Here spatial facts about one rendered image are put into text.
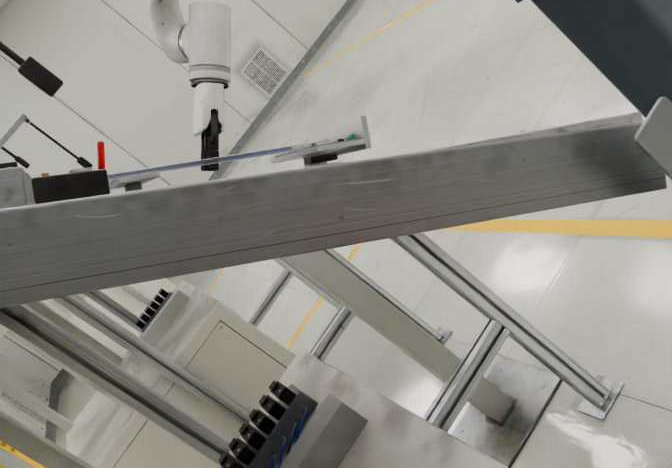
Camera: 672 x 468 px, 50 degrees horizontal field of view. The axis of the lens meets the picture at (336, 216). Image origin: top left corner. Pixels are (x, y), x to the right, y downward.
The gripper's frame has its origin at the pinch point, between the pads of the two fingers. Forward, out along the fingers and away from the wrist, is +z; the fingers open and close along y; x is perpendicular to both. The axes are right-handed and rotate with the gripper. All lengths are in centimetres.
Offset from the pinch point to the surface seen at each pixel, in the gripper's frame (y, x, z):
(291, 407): 45, 4, 39
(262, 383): -50, 24, 58
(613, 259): 3, 99, 22
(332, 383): 46, 10, 36
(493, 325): 25, 50, 32
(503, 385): -6, 74, 53
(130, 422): -49, -12, 65
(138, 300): -404, 21, 76
